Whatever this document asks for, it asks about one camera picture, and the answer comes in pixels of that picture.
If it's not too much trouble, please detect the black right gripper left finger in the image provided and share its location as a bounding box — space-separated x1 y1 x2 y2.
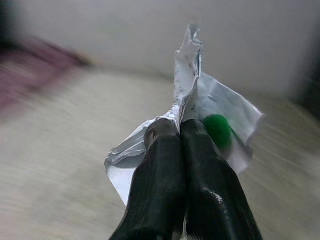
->
107 118 187 240

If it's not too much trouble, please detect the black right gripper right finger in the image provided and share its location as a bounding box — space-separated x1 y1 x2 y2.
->
179 119 264 240

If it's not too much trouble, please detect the green fuzzy ball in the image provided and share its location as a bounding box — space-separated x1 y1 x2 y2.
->
202 114 234 154

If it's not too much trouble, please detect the white paper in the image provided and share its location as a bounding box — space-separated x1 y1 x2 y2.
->
104 22 264 207

